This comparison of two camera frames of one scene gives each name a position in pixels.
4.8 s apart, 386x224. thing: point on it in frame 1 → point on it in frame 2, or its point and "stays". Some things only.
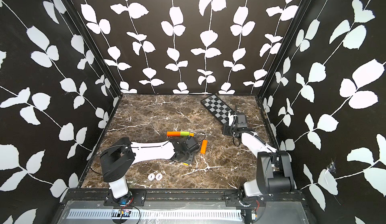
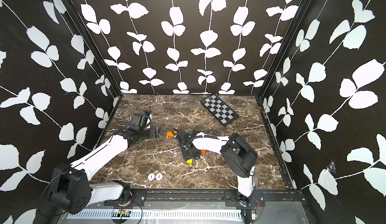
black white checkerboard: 219,109 stays
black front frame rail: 182,198 stays
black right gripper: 225,129 → 185,156
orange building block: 172,133 stays
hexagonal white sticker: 159,176 stays
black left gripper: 191,159 → 155,131
